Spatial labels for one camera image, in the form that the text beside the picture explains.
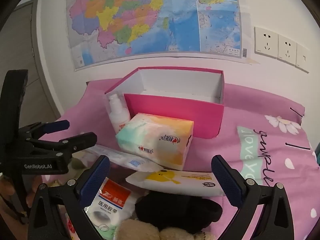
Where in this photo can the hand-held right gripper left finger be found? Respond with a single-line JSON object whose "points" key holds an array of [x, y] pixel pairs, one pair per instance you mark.
{"points": [[96, 180]]}

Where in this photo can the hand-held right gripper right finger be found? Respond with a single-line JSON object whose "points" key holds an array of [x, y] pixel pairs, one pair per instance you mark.
{"points": [[226, 180]]}

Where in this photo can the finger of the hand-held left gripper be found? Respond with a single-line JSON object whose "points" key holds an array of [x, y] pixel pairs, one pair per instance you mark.
{"points": [[80, 141], [56, 126]]}

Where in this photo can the medical tape package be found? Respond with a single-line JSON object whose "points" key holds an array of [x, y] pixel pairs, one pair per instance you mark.
{"points": [[110, 205]]}

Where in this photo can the black cloth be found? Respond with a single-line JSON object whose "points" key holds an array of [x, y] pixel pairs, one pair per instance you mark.
{"points": [[175, 210]]}

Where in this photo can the pastel tissue pack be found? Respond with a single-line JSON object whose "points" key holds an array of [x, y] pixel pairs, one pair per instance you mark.
{"points": [[155, 140]]}

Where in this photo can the pink cardboard box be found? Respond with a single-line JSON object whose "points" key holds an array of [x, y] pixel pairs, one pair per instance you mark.
{"points": [[175, 115]]}

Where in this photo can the person's left hand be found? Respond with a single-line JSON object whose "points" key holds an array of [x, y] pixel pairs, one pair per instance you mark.
{"points": [[32, 188]]}

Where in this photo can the clear face mask pack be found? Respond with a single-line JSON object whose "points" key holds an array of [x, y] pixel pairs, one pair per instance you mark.
{"points": [[130, 161]]}

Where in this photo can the white spray bottle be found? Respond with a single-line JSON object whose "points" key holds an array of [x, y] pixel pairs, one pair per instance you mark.
{"points": [[118, 117]]}

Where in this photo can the wet wipes pack yellow print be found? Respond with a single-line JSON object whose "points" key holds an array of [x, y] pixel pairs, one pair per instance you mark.
{"points": [[175, 182]]}

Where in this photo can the grey door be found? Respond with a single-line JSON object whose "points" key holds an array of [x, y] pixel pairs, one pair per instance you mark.
{"points": [[32, 55]]}

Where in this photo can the beige plush toy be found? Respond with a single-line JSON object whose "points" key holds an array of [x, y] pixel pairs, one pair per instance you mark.
{"points": [[140, 232]]}

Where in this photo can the pink printed bed sheet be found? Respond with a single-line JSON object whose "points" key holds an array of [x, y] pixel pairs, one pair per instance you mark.
{"points": [[262, 120]]}

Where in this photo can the colourful wall map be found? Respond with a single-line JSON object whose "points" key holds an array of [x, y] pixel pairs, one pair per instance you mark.
{"points": [[150, 17]]}

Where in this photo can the white wall socket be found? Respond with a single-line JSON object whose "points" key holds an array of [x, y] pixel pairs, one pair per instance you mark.
{"points": [[287, 50], [266, 42]]}

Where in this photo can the white wall switch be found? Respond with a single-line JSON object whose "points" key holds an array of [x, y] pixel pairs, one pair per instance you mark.
{"points": [[302, 58]]}

